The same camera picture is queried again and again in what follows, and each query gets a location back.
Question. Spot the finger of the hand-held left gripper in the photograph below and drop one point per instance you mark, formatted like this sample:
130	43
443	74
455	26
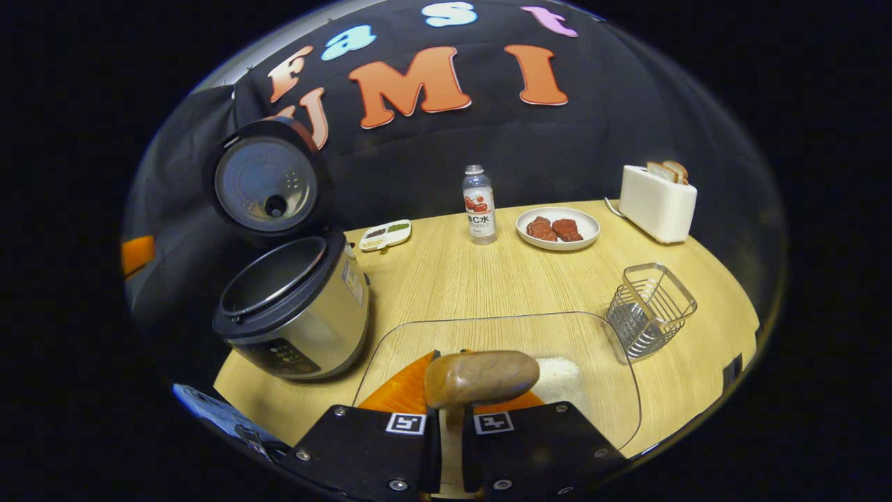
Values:
138	255

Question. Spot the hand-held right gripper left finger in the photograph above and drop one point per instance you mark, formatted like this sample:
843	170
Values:
362	446

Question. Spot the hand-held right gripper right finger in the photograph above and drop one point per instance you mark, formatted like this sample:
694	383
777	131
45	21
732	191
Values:
536	446

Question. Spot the white rice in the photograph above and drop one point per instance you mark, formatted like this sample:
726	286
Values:
561	383

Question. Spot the wooden spoon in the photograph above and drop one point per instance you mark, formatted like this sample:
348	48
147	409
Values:
481	376

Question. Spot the silver black rice cooker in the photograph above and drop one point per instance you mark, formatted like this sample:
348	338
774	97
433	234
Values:
306	328

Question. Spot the clear plastic container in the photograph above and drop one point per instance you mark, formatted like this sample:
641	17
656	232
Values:
488	335

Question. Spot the blue cloth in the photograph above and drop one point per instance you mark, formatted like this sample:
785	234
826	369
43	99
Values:
216	411

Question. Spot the white divided seasoning dish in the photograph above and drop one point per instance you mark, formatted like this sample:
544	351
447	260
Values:
385	236

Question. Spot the brown meat piece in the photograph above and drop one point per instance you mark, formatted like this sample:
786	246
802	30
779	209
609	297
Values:
567	230
541	229

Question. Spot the white round plate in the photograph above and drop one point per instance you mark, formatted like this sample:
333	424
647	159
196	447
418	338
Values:
589	226

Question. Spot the clear plastic drink bottle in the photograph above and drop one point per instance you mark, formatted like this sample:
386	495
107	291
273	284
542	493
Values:
479	209

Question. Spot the white toaster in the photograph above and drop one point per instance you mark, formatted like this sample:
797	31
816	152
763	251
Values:
655	209

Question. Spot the black backdrop cloth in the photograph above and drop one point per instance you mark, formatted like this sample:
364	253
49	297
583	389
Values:
571	139

